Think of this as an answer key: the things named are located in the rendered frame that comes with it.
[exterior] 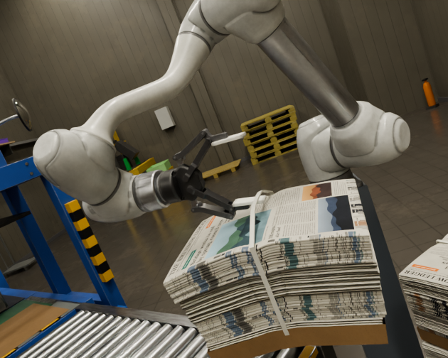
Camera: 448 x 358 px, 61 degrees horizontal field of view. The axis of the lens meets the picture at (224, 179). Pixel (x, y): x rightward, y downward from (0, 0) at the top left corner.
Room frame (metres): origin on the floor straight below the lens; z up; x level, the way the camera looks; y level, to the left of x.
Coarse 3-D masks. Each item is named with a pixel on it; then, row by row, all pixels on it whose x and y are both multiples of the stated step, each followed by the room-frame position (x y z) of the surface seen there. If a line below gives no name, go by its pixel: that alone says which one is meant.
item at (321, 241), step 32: (288, 192) 0.86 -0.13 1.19; (320, 192) 0.80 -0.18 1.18; (352, 192) 0.75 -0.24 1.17; (288, 224) 0.68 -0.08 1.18; (320, 224) 0.65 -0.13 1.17; (352, 224) 0.62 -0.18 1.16; (288, 256) 0.62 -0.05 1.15; (320, 256) 0.61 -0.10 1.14; (352, 256) 0.59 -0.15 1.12; (288, 288) 0.63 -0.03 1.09; (320, 288) 0.62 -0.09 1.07; (352, 288) 0.60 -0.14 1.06; (320, 320) 0.63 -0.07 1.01; (352, 320) 0.61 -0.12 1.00
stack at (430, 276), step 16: (432, 256) 0.98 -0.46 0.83; (416, 272) 0.94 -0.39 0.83; (432, 272) 0.91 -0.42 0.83; (416, 288) 0.93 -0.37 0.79; (432, 288) 0.88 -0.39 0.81; (416, 304) 0.94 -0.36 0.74; (432, 304) 0.89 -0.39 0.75; (416, 320) 0.96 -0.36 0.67; (432, 320) 0.91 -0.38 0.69; (432, 352) 0.94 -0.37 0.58
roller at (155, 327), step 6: (156, 324) 1.28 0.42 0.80; (150, 330) 1.26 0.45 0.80; (156, 330) 1.26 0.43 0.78; (144, 336) 1.24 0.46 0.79; (150, 336) 1.24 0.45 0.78; (132, 342) 1.22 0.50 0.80; (138, 342) 1.21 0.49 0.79; (144, 342) 1.22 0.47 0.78; (126, 348) 1.20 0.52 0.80; (132, 348) 1.19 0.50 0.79; (138, 348) 1.20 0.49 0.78; (120, 354) 1.17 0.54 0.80; (126, 354) 1.17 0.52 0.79
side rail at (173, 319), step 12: (96, 312) 1.61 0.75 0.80; (108, 312) 1.55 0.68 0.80; (120, 312) 1.50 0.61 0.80; (132, 312) 1.45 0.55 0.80; (144, 312) 1.41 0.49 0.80; (156, 312) 1.37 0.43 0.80; (180, 324) 1.21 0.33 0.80; (192, 324) 1.18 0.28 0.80; (300, 348) 0.88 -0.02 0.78; (324, 348) 0.85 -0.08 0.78
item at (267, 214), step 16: (256, 208) 0.84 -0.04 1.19; (272, 208) 0.80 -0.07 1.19; (256, 224) 0.74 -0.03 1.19; (272, 224) 0.71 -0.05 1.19; (240, 240) 0.69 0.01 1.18; (256, 240) 0.67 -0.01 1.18; (240, 256) 0.65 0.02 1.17; (272, 256) 0.63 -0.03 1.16; (256, 272) 0.65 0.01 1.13; (272, 272) 0.64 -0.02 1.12; (256, 288) 0.65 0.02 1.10; (272, 288) 0.65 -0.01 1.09; (288, 304) 0.65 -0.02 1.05; (272, 320) 0.66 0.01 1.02; (288, 320) 0.65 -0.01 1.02
